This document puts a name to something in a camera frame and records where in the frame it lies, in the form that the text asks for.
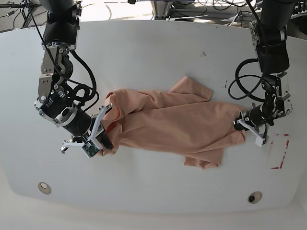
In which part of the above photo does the white cable on floor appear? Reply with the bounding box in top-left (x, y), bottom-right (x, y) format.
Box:
top-left (229, 9), bottom-right (262, 26)

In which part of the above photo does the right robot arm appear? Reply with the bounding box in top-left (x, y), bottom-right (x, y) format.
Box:
top-left (35, 0), bottom-right (113, 158)

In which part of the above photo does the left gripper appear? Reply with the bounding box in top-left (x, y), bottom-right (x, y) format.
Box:
top-left (233, 103), bottom-right (273, 137)

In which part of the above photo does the grey metal centre post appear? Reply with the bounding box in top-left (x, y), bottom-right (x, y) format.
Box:
top-left (151, 0), bottom-right (173, 20)

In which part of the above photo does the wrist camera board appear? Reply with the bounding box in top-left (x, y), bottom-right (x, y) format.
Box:
top-left (255, 136), bottom-right (269, 147)
top-left (81, 141), bottom-right (100, 158)

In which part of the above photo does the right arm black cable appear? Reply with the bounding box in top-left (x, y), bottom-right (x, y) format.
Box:
top-left (68, 50), bottom-right (100, 113)

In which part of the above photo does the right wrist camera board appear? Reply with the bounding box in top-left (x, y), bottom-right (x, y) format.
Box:
top-left (81, 141), bottom-right (100, 158)

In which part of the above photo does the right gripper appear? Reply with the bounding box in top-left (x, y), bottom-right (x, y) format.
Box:
top-left (59, 104), bottom-right (114, 153)

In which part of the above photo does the black tripod stand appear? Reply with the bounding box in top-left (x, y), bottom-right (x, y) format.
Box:
top-left (0, 0), bottom-right (46, 27)

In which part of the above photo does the right round table grommet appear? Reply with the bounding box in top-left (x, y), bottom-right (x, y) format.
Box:
top-left (248, 191), bottom-right (262, 204)

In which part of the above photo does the peach pink T-shirt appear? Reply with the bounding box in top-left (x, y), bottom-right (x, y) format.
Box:
top-left (100, 77), bottom-right (246, 169)

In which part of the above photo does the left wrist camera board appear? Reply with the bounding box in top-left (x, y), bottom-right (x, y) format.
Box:
top-left (255, 136), bottom-right (269, 147)

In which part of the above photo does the left round table grommet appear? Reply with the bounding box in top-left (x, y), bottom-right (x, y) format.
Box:
top-left (38, 182), bottom-right (52, 195)

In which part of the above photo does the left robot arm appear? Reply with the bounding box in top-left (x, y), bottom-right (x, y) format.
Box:
top-left (231, 0), bottom-right (296, 147)

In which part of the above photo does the round table grommet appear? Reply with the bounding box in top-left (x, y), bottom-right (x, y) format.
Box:
top-left (248, 191), bottom-right (262, 204)
top-left (38, 182), bottom-right (52, 195)

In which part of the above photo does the red tape rectangle marking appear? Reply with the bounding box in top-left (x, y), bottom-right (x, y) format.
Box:
top-left (267, 134), bottom-right (290, 169)

